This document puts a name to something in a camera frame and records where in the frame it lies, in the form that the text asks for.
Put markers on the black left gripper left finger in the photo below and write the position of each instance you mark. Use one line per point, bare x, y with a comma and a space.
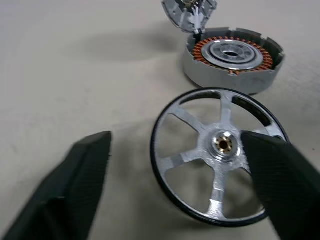
62, 190

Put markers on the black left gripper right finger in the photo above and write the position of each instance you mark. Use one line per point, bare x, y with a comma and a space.
287, 190

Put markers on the silver spoked rotor wheel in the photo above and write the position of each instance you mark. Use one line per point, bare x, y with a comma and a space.
222, 147

